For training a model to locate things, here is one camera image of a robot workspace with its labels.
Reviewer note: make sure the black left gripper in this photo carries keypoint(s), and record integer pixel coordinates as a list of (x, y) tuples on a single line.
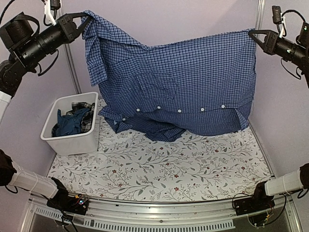
[(69, 28)]

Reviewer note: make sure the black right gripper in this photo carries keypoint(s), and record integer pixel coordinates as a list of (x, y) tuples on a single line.
[(271, 40)]

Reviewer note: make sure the blue plaid button shirt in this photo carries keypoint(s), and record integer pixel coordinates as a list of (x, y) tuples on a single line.
[(204, 85)]

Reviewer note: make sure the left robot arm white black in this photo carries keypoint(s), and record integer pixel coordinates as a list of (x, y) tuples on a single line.
[(27, 47)]

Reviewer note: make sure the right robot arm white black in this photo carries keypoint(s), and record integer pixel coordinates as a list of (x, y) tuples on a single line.
[(298, 53)]

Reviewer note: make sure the white plastic laundry bin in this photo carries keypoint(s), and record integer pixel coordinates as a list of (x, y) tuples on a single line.
[(72, 144)]

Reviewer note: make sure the teal blue garment in bin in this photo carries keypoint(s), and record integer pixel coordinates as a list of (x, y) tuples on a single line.
[(69, 124)]

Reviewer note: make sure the black white plaid garment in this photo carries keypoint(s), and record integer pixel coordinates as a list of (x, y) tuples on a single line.
[(81, 115)]

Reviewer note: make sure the floral patterned table cloth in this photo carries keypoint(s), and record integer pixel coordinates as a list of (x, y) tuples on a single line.
[(128, 166)]

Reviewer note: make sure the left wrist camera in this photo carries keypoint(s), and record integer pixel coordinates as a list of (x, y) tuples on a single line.
[(50, 11)]

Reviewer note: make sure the right aluminium frame post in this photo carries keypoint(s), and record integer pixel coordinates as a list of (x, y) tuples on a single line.
[(259, 14)]

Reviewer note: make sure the aluminium frame post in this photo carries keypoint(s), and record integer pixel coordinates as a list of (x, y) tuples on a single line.
[(72, 69), (259, 14)]

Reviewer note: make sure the left aluminium frame post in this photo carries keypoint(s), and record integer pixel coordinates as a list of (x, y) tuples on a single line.
[(72, 69)]

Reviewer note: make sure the aluminium front rail base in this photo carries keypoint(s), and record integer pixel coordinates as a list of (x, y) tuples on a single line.
[(108, 215)]

